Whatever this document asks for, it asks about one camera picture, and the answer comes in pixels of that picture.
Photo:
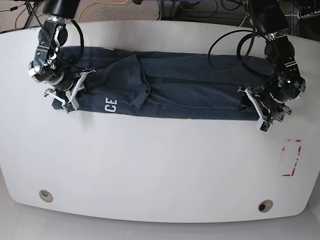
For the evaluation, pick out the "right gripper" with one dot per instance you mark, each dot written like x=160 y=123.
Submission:
x=65 y=82

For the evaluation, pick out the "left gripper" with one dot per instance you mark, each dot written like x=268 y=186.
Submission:
x=269 y=107

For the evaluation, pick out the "dark blue t-shirt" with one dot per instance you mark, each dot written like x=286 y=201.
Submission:
x=164 y=85

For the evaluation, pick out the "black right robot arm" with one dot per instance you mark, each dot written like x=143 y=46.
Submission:
x=49 y=64

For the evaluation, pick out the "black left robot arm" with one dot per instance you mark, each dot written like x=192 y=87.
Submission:
x=286 y=83

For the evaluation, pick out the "red tape rectangle marking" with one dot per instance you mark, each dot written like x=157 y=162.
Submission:
x=289 y=157

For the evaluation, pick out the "black tripod leg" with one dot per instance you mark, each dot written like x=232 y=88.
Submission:
x=31 y=6

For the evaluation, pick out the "white power strip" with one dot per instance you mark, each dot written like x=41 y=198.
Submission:
x=309 y=12

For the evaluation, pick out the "right table cable grommet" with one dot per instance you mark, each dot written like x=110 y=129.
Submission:
x=265 y=206

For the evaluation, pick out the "table cable grommet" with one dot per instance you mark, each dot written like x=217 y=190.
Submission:
x=45 y=196
x=265 y=206

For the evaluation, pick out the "left table cable grommet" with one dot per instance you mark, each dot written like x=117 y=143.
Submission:
x=45 y=196

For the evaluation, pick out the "aluminium frame stand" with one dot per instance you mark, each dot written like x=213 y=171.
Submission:
x=167 y=8

